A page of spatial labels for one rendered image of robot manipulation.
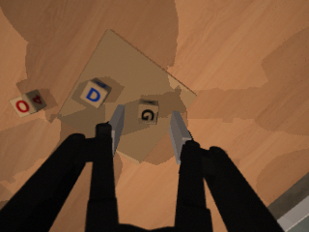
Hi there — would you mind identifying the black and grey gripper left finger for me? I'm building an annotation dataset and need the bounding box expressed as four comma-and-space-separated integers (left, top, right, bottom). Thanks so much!
0, 104, 125, 232

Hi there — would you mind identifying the tan flat mat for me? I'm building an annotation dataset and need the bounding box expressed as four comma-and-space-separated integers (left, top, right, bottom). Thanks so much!
57, 28, 197, 165

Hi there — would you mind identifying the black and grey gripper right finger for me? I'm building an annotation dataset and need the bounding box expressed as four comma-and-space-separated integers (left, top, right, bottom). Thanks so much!
169, 110, 285, 232

